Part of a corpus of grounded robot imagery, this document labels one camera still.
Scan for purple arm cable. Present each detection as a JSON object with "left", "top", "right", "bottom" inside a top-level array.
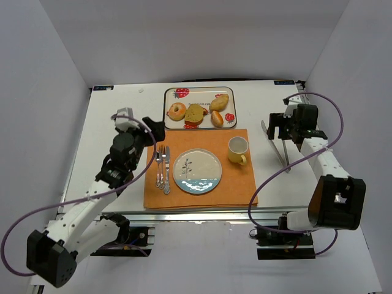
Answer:
[
  {"left": 0, "top": 115, "right": 157, "bottom": 277},
  {"left": 247, "top": 92, "right": 345, "bottom": 257}
]

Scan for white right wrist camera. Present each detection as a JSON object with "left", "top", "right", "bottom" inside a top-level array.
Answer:
[{"left": 283, "top": 93, "right": 303, "bottom": 118}]

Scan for yellow mug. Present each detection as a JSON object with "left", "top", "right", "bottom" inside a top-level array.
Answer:
[{"left": 228, "top": 137, "right": 249, "bottom": 165}]

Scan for silver knife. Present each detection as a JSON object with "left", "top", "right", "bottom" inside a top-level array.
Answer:
[{"left": 164, "top": 146, "right": 171, "bottom": 195}]

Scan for blue table label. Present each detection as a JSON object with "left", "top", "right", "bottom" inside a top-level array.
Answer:
[
  {"left": 273, "top": 80, "right": 296, "bottom": 86},
  {"left": 92, "top": 85, "right": 114, "bottom": 91}
]

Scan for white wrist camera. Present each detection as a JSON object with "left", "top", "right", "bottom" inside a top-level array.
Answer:
[
  {"left": 111, "top": 107, "right": 139, "bottom": 133},
  {"left": 283, "top": 93, "right": 303, "bottom": 118}
]

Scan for white and blue plate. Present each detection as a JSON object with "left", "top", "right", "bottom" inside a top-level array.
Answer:
[{"left": 172, "top": 148, "right": 222, "bottom": 195}]

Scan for metal serving tongs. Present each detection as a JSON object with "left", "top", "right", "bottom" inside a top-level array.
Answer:
[{"left": 261, "top": 120, "right": 290, "bottom": 167}]

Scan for bagel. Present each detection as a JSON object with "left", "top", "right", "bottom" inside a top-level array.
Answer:
[{"left": 167, "top": 102, "right": 187, "bottom": 121}]

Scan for small round bread bun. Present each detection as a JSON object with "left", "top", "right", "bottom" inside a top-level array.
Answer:
[{"left": 211, "top": 110, "right": 224, "bottom": 127}]

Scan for right blue table label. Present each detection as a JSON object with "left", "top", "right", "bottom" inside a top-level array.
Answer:
[{"left": 273, "top": 80, "right": 296, "bottom": 86}]

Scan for strawberry print white tray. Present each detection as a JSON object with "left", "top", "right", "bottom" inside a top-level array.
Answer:
[{"left": 164, "top": 86, "right": 237, "bottom": 130}]

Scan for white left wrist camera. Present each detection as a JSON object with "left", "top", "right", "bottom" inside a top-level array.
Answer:
[{"left": 111, "top": 107, "right": 139, "bottom": 133}]

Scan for silver fork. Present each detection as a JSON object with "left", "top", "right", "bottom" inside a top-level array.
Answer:
[{"left": 159, "top": 145, "right": 166, "bottom": 189}]

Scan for left blue table label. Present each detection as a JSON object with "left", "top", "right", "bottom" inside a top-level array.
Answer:
[{"left": 92, "top": 85, "right": 114, "bottom": 91}]

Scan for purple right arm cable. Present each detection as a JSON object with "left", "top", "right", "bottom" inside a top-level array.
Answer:
[{"left": 247, "top": 92, "right": 345, "bottom": 257}]

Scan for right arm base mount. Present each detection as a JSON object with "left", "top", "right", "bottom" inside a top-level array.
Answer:
[{"left": 249, "top": 210, "right": 315, "bottom": 260}]

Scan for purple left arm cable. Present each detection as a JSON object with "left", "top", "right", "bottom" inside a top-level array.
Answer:
[{"left": 0, "top": 115, "right": 157, "bottom": 277}]

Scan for oblong golden bread roll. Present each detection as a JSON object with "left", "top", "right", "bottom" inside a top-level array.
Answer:
[{"left": 209, "top": 94, "right": 229, "bottom": 112}]

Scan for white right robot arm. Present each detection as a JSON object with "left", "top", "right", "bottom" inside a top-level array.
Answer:
[{"left": 266, "top": 104, "right": 366, "bottom": 231}]

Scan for brown bread slice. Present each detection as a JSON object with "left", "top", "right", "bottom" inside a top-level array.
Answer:
[{"left": 184, "top": 104, "right": 208, "bottom": 126}]

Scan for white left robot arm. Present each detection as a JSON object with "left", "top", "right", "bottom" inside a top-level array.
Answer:
[{"left": 26, "top": 115, "right": 165, "bottom": 288}]

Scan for aluminium table frame rail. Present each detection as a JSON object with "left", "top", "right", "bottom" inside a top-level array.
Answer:
[{"left": 45, "top": 205, "right": 310, "bottom": 229}]

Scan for silver spoon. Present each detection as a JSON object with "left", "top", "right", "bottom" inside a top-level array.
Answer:
[{"left": 155, "top": 151, "right": 162, "bottom": 187}]

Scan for orange placemat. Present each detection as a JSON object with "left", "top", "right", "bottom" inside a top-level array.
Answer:
[{"left": 143, "top": 129, "right": 256, "bottom": 209}]

